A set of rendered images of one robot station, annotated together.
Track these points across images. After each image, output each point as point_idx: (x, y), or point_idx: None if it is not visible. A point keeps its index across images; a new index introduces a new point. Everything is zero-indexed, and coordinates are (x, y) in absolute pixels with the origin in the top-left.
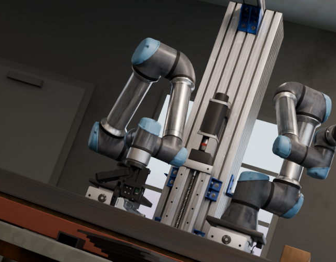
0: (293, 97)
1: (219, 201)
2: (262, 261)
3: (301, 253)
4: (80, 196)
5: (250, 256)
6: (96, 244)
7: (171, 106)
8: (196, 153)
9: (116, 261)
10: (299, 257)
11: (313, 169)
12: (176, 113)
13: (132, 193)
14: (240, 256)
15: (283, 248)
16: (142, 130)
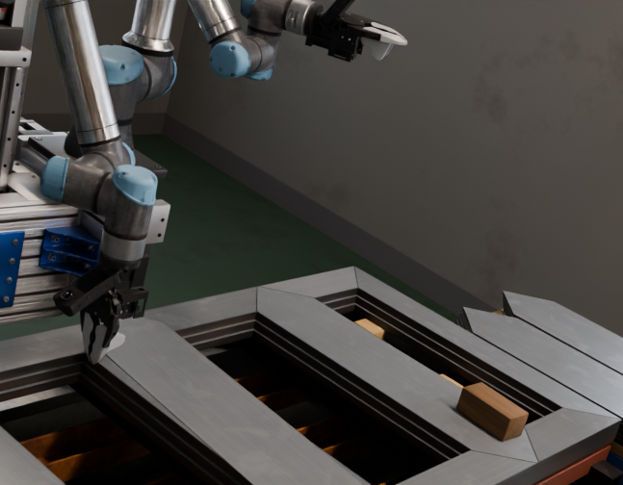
0: None
1: (24, 90)
2: (525, 472)
3: (523, 418)
4: None
5: (517, 475)
6: None
7: (82, 68)
8: None
9: None
10: (520, 422)
11: (260, 74)
12: (100, 85)
13: (136, 311)
14: (510, 481)
15: (508, 422)
16: (140, 207)
